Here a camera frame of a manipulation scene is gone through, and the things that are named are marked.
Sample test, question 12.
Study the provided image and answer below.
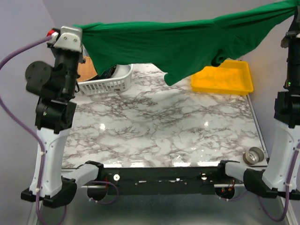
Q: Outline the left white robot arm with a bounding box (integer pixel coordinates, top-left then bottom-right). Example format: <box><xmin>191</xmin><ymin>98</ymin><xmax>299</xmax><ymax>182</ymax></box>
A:
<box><xmin>21</xmin><ymin>48</ymin><xmax>104</xmax><ymax>209</ymax></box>

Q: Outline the white plastic laundry basket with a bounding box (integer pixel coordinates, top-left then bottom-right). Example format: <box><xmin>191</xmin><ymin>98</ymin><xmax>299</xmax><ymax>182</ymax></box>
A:
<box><xmin>78</xmin><ymin>64</ymin><xmax>133</xmax><ymax>96</ymax></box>

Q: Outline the tape roll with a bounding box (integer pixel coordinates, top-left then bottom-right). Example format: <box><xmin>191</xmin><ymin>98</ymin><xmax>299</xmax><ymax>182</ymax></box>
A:
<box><xmin>242</xmin><ymin>147</ymin><xmax>265</xmax><ymax>165</ymax></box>

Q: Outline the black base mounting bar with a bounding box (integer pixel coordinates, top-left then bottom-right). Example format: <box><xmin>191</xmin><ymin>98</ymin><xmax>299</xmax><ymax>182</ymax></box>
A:
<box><xmin>82</xmin><ymin>160</ymin><xmax>244</xmax><ymax>196</ymax></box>

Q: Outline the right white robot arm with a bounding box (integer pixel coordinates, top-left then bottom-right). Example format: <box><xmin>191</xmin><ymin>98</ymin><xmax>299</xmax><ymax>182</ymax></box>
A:
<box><xmin>215</xmin><ymin>14</ymin><xmax>300</xmax><ymax>200</ymax></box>

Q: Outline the yellow plastic tray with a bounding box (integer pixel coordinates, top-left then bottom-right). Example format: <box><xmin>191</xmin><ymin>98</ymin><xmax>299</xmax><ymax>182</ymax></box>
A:
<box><xmin>191</xmin><ymin>60</ymin><xmax>254</xmax><ymax>96</ymax></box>

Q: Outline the dark teal round plate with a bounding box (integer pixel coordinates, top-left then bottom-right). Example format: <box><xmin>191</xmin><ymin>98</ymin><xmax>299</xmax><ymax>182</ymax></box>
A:
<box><xmin>101</xmin><ymin>65</ymin><xmax>117</xmax><ymax>79</ymax></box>

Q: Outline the green t shirt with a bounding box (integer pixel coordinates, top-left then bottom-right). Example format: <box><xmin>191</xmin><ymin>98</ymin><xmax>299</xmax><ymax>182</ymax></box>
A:
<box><xmin>81</xmin><ymin>0</ymin><xmax>300</xmax><ymax>86</ymax></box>

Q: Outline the orange woven fan mat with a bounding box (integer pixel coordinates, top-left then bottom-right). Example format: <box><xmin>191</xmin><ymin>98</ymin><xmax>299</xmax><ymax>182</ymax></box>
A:
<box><xmin>77</xmin><ymin>56</ymin><xmax>98</xmax><ymax>83</ymax></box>

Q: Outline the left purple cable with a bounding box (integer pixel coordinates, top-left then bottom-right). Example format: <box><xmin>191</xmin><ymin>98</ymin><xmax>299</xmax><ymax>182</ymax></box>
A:
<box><xmin>0</xmin><ymin>36</ymin><xmax>119</xmax><ymax>225</ymax></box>

